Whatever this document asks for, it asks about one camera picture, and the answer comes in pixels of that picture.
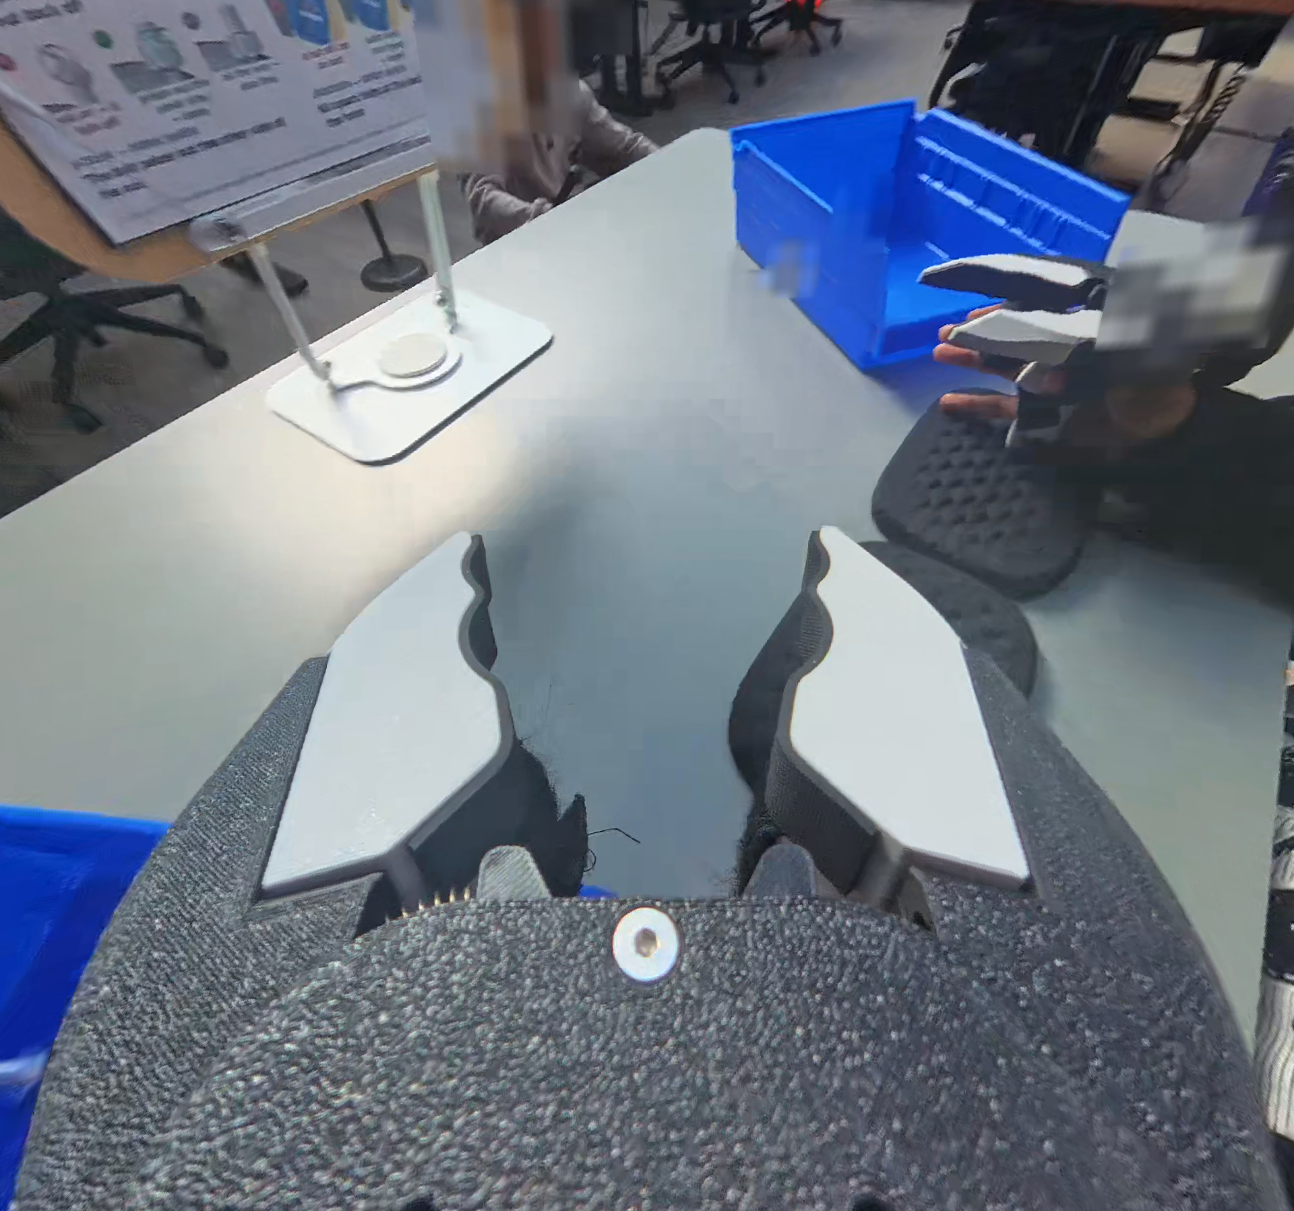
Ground black round floor stand base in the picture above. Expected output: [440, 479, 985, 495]
[357, 200, 429, 295]

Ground black white patterned pants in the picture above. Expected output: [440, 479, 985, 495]
[1252, 660, 1294, 1136]

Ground wooden display board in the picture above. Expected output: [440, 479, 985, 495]
[0, 119, 440, 285]

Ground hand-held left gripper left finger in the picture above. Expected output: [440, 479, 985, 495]
[260, 529, 522, 914]

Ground person's right forearm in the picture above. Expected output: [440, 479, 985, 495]
[1097, 378, 1294, 611]

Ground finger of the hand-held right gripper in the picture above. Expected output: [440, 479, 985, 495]
[938, 307, 1105, 370]
[919, 252, 1109, 315]

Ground person's right hand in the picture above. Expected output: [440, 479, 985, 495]
[932, 334, 1213, 471]

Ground blue plastic bin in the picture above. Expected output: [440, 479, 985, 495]
[729, 98, 1132, 370]

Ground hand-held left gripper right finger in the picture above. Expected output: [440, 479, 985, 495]
[762, 523, 1032, 916]

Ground blue divided parts bin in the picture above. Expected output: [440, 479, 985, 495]
[0, 805, 172, 1166]

